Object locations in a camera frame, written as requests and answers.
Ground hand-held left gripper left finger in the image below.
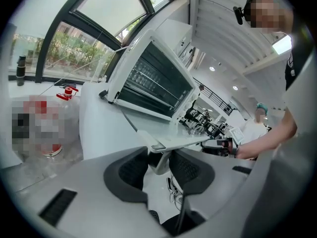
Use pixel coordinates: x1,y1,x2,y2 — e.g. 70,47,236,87
103,146,149,205

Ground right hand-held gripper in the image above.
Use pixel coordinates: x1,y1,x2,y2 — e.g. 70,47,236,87
201,127,246,157

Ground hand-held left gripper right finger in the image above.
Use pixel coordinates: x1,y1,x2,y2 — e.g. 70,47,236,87
168,149,215,236

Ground white glass oven door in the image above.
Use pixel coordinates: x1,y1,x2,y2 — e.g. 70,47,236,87
121,105,211,153

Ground person's right forearm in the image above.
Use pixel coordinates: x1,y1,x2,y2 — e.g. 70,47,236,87
236,108,298,160

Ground white toaster oven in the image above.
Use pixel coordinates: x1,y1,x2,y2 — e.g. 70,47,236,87
105,28,201,123

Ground black railing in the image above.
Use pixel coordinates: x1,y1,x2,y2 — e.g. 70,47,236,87
193,77,235,116

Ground person's black shoe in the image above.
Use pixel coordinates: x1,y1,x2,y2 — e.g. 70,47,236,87
148,209,161,223

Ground person's black trousers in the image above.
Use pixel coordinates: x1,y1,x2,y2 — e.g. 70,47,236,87
160,208,207,237

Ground white table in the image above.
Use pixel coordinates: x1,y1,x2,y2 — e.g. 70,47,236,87
79,82,171,176

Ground large clear bottle red cap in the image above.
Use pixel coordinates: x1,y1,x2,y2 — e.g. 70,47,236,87
11,85,83,159

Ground person's black shirt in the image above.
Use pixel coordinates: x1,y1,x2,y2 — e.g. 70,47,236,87
284,8,317,91

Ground grey locker cabinet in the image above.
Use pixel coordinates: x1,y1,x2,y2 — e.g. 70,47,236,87
155,18,196,69

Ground black thermos flask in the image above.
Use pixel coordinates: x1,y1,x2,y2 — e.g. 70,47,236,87
15,54,27,87

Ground person's head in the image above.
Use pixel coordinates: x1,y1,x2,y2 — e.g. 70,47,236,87
244,0,294,34

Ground black head camera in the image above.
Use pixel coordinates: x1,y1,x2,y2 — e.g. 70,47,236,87
232,5,245,26

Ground black window frame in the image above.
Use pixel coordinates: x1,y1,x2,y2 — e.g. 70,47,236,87
7,0,176,84

